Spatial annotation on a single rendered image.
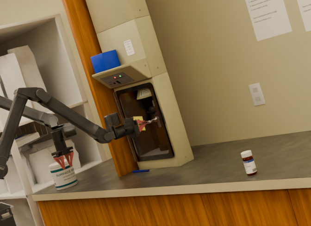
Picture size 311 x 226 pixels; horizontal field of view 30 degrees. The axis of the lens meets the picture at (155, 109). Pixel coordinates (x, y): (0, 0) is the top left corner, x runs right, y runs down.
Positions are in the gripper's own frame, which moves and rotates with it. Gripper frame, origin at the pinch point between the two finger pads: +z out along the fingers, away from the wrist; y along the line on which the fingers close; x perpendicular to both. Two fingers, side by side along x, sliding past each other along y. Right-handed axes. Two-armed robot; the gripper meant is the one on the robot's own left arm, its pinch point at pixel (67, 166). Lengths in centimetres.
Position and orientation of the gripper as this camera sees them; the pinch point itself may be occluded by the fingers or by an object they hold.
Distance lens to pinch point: 307.7
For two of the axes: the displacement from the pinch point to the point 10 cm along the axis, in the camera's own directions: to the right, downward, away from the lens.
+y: 6.9, -2.7, 6.7
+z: 2.9, 9.5, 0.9
